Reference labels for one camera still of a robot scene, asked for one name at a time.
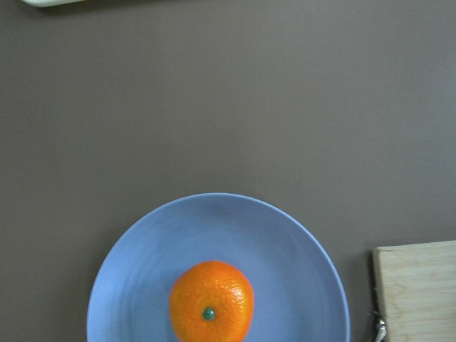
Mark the orange fruit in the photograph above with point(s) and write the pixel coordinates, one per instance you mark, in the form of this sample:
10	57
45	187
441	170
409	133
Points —
212	301

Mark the cream rabbit tray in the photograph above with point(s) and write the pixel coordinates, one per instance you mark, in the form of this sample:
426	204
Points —
50	3

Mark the blue plate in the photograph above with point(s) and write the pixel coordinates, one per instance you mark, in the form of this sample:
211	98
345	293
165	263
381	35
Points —
298	293

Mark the wooden cutting board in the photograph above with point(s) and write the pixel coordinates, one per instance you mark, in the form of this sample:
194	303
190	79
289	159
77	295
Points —
415	291

